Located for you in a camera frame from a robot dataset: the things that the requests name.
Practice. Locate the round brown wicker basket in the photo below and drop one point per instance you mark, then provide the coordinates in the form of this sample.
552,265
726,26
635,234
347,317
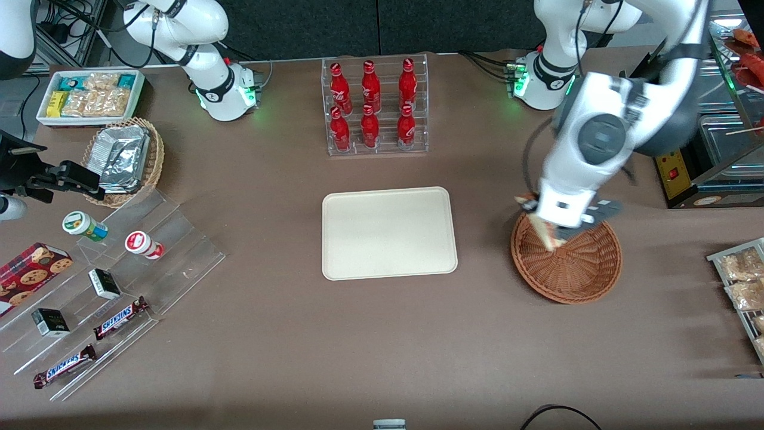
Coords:
573,275

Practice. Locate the cream plastic tray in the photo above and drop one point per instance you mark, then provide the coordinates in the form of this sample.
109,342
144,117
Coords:
388,233

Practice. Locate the clear acrylic stepped stand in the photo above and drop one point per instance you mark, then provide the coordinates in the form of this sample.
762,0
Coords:
179,257

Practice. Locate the clear nut snack bag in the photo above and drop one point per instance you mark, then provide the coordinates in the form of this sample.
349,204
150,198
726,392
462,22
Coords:
747,295
759,323
743,264
760,346

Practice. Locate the Snickers chocolate bar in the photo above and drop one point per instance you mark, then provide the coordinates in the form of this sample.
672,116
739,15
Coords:
64,366
119,318

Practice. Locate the teal snack pack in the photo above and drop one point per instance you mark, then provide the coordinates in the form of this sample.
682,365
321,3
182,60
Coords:
126,81
70,82

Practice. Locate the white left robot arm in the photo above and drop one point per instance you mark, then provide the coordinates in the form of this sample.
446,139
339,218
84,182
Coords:
591,95

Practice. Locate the yellow snack pack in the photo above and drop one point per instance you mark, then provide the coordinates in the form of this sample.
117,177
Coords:
56,104

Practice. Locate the small black box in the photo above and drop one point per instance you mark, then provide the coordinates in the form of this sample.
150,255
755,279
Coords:
50,323
104,284

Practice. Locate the red lid white cup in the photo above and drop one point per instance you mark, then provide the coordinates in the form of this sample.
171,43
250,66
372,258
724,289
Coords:
140,243

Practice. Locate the small grey white object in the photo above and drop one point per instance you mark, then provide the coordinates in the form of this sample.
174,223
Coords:
389,425

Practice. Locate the clear acrylic bottle rack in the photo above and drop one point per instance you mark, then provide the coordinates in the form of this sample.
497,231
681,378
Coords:
385,152

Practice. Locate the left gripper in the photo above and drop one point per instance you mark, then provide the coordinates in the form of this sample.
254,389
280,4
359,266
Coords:
563,233

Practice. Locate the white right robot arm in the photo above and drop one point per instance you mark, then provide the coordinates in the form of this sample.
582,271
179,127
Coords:
203,65

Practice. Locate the oval tan wicker basket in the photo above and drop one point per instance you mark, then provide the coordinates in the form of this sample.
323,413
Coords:
154,161

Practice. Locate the green lid white cup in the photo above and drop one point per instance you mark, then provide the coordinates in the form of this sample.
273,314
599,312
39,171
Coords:
80,224

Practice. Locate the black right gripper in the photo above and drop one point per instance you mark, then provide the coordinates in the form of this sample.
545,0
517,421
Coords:
17,170

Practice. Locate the triangle sandwich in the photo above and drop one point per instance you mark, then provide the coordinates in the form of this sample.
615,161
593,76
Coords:
546,233

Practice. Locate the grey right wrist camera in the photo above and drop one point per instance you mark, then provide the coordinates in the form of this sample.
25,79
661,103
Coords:
12,209

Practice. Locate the red cookie box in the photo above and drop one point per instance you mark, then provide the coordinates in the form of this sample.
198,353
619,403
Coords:
30,275

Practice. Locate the black food warmer appliance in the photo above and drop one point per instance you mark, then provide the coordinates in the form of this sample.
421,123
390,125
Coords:
680,179

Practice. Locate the red cola bottle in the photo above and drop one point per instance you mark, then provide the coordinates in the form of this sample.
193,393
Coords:
370,88
407,85
341,89
340,132
406,129
370,130

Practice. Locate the silver foil packet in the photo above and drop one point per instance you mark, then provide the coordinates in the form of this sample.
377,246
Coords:
122,176
122,143

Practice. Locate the white snack bin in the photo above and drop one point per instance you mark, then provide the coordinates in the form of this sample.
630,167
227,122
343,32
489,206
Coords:
138,89

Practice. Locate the clear cracker bag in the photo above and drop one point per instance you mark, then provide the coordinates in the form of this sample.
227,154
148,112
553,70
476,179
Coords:
74,104
101,82
117,103
95,104

